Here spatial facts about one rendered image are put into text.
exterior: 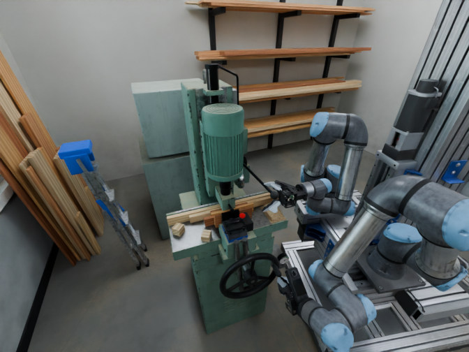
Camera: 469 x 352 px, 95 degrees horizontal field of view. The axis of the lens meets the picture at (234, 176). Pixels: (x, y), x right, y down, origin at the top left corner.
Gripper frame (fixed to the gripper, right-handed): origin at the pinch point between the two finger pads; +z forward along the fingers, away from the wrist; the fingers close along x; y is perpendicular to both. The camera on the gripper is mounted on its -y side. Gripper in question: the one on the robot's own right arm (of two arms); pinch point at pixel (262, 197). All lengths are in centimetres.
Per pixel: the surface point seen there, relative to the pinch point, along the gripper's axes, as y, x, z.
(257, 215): -9.4, 18.7, -3.2
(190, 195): -54, 27, 27
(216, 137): -7.8, -28.4, 17.6
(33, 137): -136, -3, 134
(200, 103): -31, -38, 18
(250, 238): 8.9, 14.0, 9.0
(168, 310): -31, 108, 57
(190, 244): -2.4, 19.5, 34.8
